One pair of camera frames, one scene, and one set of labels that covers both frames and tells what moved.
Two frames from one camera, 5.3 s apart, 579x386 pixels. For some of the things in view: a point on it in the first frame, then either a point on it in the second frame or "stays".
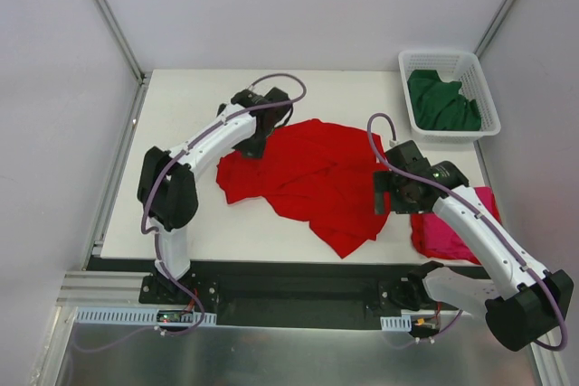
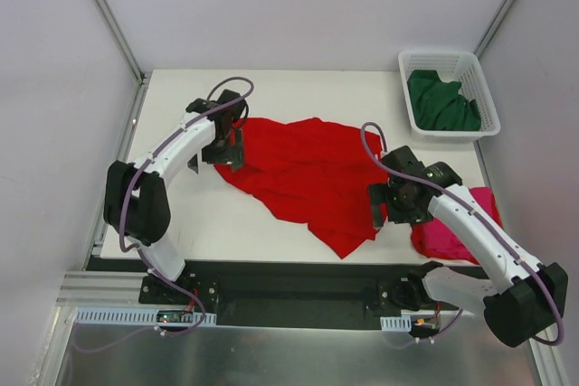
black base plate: [289, 296] stays
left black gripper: [252, 145] to [224, 154]
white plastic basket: [447, 96] stays
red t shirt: [313, 170] stays
